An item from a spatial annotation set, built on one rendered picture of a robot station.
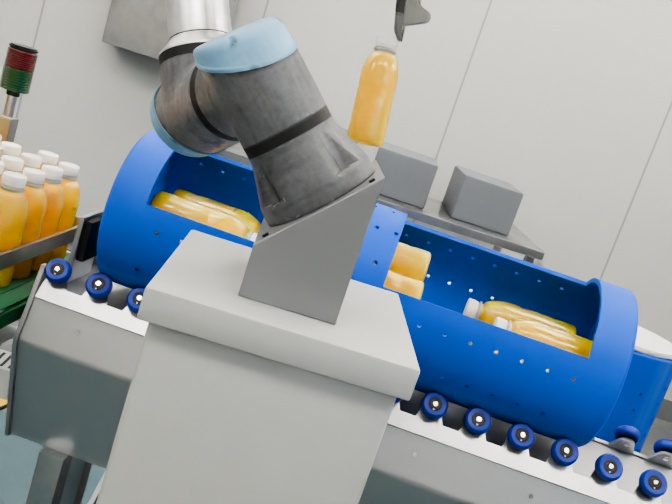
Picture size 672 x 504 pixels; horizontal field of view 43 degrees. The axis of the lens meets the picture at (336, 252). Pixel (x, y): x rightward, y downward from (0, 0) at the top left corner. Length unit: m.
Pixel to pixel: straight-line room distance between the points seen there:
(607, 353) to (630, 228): 3.82
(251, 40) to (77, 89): 4.03
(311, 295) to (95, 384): 0.61
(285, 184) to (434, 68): 3.87
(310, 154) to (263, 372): 0.26
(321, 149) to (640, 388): 1.33
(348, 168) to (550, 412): 0.60
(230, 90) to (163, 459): 0.44
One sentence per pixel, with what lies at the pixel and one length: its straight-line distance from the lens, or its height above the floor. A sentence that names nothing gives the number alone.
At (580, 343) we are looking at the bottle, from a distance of 1.46.
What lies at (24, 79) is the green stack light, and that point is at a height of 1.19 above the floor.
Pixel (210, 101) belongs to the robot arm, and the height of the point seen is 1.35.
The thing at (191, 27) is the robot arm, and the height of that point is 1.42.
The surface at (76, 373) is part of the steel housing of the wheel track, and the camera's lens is 1.53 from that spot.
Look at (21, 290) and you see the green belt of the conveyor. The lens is 1.59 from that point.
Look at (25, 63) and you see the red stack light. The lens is 2.01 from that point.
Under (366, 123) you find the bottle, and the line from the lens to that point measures 1.56.
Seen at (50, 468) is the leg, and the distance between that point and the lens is 1.66.
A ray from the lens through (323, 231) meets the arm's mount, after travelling 0.99.
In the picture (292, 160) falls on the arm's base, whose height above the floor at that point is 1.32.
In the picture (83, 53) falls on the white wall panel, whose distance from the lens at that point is 5.00.
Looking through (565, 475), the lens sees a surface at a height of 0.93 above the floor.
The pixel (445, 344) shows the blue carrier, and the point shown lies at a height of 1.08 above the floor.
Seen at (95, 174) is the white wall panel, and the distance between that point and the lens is 5.03.
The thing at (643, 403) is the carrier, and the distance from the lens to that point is 2.19.
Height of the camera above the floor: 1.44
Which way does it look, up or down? 12 degrees down
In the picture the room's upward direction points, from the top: 18 degrees clockwise
